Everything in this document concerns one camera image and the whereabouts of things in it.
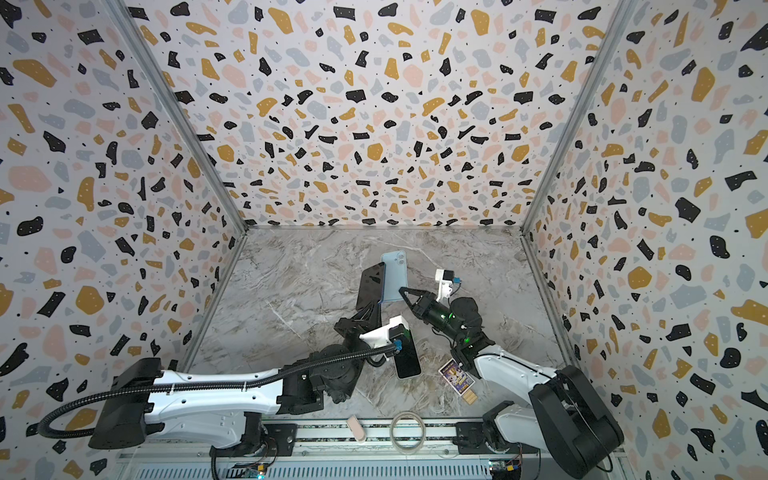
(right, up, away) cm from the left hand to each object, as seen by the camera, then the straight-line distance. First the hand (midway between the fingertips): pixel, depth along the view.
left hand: (372, 300), depth 65 cm
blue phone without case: (-1, +2, +11) cm, 11 cm away
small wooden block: (+24, -28, +15) cm, 40 cm away
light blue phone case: (+5, +5, +13) cm, 14 cm away
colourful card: (+22, -24, +17) cm, 37 cm away
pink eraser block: (-5, -34, +9) cm, 35 cm away
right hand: (+6, 0, +11) cm, 13 cm away
